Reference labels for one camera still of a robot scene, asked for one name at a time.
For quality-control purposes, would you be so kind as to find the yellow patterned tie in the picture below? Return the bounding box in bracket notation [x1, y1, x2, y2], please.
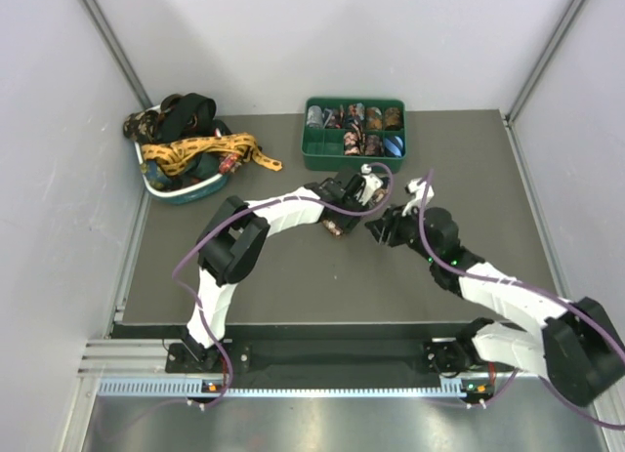
[140, 133, 283, 177]

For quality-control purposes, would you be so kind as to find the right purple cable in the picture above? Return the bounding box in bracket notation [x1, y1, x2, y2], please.
[417, 168, 625, 431]

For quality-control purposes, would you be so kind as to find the teal floral rolled tie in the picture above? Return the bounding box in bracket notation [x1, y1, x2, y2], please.
[344, 103, 365, 130]

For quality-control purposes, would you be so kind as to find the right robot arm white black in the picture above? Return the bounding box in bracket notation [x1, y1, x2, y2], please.
[366, 207, 624, 407]

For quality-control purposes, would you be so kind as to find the pink floral rolled tie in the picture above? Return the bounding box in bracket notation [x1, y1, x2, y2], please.
[343, 130, 363, 156]

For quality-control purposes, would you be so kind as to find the red patterned tie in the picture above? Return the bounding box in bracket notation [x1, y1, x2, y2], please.
[219, 152, 241, 175]

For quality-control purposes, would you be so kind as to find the dark floral tie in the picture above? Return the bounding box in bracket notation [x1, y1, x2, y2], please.
[122, 110, 159, 144]

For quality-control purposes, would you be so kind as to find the green compartment tray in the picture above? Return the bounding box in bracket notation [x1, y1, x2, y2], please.
[301, 97, 408, 173]

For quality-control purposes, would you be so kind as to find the left aluminium frame post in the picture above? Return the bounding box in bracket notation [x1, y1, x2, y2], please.
[79, 0, 153, 108]

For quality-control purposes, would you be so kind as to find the aluminium frame post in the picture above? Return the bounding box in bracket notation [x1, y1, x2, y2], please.
[79, 0, 153, 108]
[503, 0, 590, 125]

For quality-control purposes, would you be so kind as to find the aluminium front rail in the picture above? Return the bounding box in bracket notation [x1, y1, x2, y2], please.
[78, 339, 176, 377]

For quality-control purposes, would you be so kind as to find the purple cable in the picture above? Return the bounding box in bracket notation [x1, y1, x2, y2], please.
[171, 162, 396, 407]
[417, 168, 625, 431]

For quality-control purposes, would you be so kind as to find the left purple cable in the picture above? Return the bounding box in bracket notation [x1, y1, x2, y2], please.
[171, 162, 396, 407]

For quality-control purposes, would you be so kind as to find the dark brown rolled tie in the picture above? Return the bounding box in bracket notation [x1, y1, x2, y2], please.
[383, 106, 403, 131]

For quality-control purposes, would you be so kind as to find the grey rolled tie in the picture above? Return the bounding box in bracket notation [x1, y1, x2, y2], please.
[306, 104, 324, 129]

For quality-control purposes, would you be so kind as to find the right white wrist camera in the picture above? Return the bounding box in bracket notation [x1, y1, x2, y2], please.
[401, 178, 435, 217]

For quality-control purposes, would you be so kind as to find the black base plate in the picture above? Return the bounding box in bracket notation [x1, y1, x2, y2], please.
[165, 323, 485, 388]

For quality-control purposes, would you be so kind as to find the brown floral tie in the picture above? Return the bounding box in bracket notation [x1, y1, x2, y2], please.
[320, 188, 388, 237]

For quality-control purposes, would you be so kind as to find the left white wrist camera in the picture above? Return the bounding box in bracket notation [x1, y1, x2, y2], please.
[356, 164, 389, 207]

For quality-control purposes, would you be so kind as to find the grey slotted cable duct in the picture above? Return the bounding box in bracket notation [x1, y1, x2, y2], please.
[97, 377, 493, 399]

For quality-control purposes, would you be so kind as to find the green patterned tie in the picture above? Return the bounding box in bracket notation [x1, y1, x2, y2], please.
[140, 160, 172, 191]

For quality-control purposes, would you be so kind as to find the brown pink rolled tie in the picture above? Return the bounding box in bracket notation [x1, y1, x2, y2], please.
[363, 134, 383, 157]

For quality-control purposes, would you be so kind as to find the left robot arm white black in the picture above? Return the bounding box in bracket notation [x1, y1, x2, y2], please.
[172, 165, 388, 372]

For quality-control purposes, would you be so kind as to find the right aluminium frame post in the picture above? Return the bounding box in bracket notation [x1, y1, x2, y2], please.
[503, 0, 590, 125]

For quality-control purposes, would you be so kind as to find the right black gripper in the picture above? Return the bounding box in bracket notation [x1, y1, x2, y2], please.
[366, 199, 438, 264]

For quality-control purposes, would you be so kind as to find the blue striped rolled tie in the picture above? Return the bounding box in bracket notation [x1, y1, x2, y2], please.
[383, 135, 405, 158]

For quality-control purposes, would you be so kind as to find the black tie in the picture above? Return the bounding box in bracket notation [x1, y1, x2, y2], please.
[155, 93, 232, 144]

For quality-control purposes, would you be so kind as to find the dark red rolled tie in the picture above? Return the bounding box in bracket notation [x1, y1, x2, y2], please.
[322, 105, 345, 129]

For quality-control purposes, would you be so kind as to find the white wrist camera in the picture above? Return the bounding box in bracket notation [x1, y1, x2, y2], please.
[356, 164, 389, 207]
[401, 178, 435, 217]

